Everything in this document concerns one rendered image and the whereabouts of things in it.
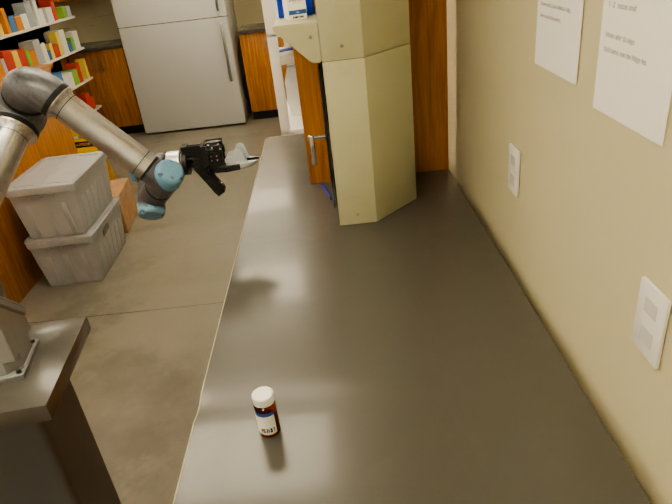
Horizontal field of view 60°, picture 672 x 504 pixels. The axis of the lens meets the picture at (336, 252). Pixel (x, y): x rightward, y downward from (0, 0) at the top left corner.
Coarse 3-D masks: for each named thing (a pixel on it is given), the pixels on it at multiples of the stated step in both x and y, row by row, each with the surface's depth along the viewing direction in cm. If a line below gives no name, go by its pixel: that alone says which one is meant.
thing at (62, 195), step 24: (48, 168) 352; (72, 168) 347; (96, 168) 359; (24, 192) 323; (48, 192) 324; (72, 192) 325; (96, 192) 358; (24, 216) 332; (48, 216) 333; (72, 216) 334; (96, 216) 358
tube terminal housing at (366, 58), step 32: (320, 0) 142; (352, 0) 142; (384, 0) 149; (320, 32) 146; (352, 32) 146; (384, 32) 152; (352, 64) 150; (384, 64) 155; (352, 96) 154; (384, 96) 159; (352, 128) 158; (384, 128) 162; (352, 160) 162; (384, 160) 166; (352, 192) 166; (384, 192) 170
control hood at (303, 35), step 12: (276, 24) 148; (288, 24) 145; (300, 24) 145; (312, 24) 145; (288, 36) 146; (300, 36) 146; (312, 36) 146; (300, 48) 147; (312, 48) 147; (312, 60) 149
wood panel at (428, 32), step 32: (416, 0) 177; (416, 32) 182; (416, 64) 186; (320, 96) 190; (416, 96) 191; (320, 128) 195; (416, 128) 196; (320, 160) 200; (416, 160) 201; (448, 160) 202
